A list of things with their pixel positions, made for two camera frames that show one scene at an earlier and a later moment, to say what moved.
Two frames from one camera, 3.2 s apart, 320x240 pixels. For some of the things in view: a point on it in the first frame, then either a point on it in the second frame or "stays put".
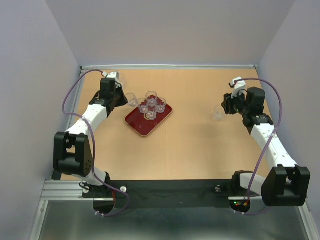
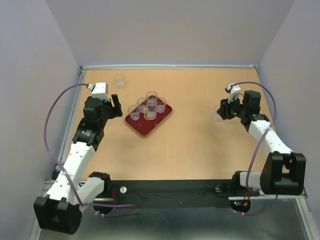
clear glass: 151,112 stays put
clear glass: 132,101 → 134,112
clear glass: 142,106 stays put
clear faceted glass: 151,101 stays put
